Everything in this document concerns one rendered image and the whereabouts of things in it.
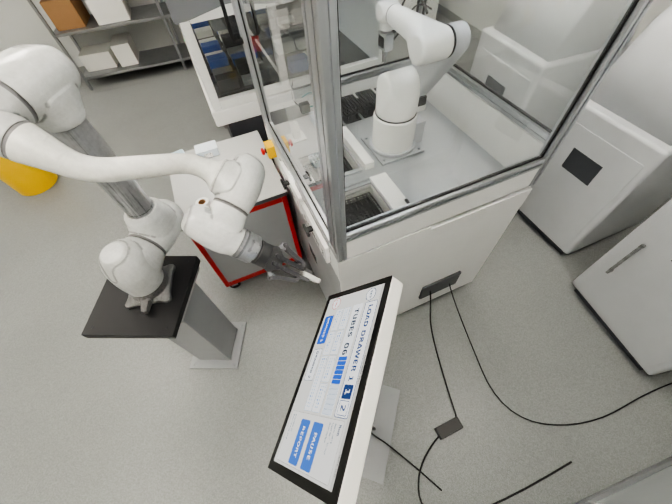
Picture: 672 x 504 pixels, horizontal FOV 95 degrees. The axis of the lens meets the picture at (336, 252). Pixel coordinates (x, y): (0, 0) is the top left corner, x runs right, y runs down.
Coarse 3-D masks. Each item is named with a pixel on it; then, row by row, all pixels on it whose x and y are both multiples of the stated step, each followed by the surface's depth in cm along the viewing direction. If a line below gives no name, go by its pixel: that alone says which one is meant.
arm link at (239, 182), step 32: (32, 128) 70; (32, 160) 70; (64, 160) 72; (96, 160) 74; (128, 160) 77; (160, 160) 79; (192, 160) 82; (224, 160) 84; (256, 160) 87; (224, 192) 83; (256, 192) 87
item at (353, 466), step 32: (352, 288) 97; (384, 288) 83; (320, 320) 103; (384, 320) 77; (384, 352) 74; (288, 416) 86; (352, 416) 66; (352, 448) 62; (288, 480) 71; (352, 480) 60
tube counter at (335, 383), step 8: (344, 344) 84; (344, 352) 82; (344, 360) 80; (336, 368) 80; (344, 368) 78; (336, 376) 79; (336, 384) 77; (328, 392) 78; (336, 392) 75; (328, 400) 76; (328, 408) 74
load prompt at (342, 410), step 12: (372, 312) 82; (360, 324) 83; (360, 336) 80; (360, 348) 77; (360, 360) 75; (348, 372) 76; (348, 384) 73; (348, 396) 71; (336, 408) 72; (348, 408) 69
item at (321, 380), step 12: (336, 312) 97; (348, 312) 91; (336, 324) 93; (336, 336) 89; (324, 348) 91; (336, 348) 86; (324, 360) 87; (324, 372) 84; (312, 384) 85; (324, 384) 81; (312, 396) 82; (324, 396) 78; (312, 408) 79
